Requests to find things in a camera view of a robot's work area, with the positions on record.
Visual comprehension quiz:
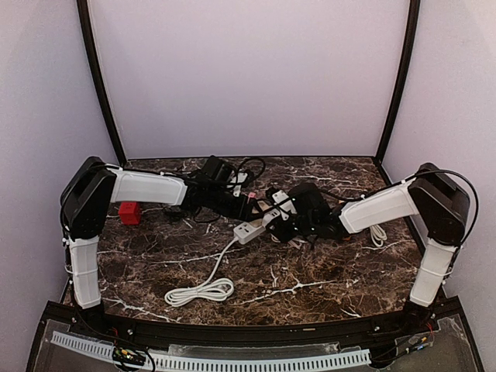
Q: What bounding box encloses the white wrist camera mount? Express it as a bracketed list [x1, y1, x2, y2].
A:
[270, 190, 297, 215]
[229, 171, 248, 197]

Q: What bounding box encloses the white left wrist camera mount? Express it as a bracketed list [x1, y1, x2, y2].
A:
[229, 171, 248, 197]

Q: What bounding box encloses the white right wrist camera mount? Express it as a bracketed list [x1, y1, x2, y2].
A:
[270, 190, 297, 215]

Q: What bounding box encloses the white slotted cable duct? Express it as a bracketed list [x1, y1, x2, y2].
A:
[50, 331, 371, 371]

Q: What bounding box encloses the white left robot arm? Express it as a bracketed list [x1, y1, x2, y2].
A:
[60, 156, 256, 309]

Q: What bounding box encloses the white power strip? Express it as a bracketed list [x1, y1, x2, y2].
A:
[233, 210, 281, 245]

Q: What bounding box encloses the white power strip cable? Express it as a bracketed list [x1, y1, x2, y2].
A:
[368, 223, 388, 248]

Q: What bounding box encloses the red cube socket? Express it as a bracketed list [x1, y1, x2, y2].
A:
[119, 201, 141, 226]

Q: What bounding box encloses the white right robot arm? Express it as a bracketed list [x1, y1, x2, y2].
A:
[262, 163, 479, 308]

